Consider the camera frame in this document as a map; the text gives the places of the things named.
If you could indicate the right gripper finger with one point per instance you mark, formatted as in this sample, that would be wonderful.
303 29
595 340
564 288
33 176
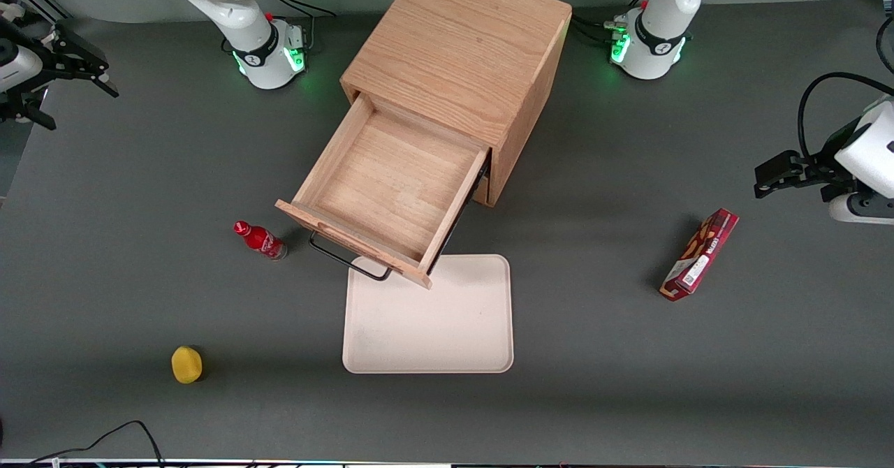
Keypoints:
31 112
73 59

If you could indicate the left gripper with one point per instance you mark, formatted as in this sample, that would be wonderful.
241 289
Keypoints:
821 164

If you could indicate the wooden drawer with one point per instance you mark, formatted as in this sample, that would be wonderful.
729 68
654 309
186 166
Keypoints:
483 194
391 181

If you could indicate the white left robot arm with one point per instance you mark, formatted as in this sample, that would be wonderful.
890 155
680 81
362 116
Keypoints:
663 28

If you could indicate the wooden drawer cabinet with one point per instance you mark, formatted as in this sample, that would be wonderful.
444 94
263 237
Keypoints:
461 42

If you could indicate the red snack box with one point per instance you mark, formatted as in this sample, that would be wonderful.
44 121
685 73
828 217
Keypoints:
698 255

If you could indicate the red cola bottle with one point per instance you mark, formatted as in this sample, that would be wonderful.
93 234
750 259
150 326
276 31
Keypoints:
262 240

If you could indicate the yellow lemon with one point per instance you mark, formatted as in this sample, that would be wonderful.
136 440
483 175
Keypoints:
186 364

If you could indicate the cream plastic tray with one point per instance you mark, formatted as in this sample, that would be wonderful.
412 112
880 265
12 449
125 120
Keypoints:
433 328

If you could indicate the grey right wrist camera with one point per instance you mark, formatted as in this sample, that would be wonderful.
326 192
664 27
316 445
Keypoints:
17 70

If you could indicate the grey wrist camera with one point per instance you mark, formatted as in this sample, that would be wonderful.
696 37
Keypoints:
866 209
17 70

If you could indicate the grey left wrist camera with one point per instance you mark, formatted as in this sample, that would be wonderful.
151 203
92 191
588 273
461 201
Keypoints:
866 209

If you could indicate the black aluminium frame rail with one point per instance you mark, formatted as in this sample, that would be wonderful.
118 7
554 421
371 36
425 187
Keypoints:
35 0

